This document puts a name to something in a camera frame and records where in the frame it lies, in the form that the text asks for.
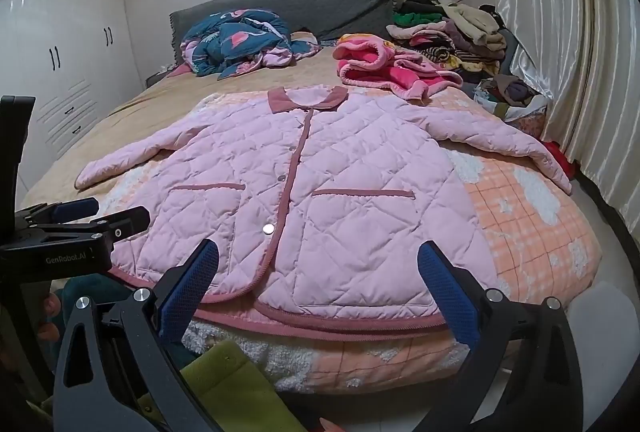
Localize bed with beige sheet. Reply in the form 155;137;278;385
20;43;551;213

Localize red cloth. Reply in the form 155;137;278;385
542;139;578;180

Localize white wardrobe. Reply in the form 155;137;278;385
0;0;146;193

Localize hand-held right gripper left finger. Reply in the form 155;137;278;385
52;238;223;432

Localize bag of clothes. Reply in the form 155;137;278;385
472;73;553;123

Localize blue floral quilted garment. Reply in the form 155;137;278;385
180;9;322;78

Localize cream satin curtain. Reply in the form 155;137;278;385
492;0;640;233

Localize pink quilted jacket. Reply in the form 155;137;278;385
75;85;573;333

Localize orange plaid fleece blanket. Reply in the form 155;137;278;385
100;85;603;395

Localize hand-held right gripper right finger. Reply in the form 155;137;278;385
416;239;583;432

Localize green garment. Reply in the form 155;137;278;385
42;341;311;432

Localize pile of folded clothes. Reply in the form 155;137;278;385
385;0;508;78

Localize pink fleece garment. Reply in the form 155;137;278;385
334;34;465;103

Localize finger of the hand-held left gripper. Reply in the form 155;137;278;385
15;197;100;226
30;206;151;245

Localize grey padded headboard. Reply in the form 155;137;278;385
169;0;397;63

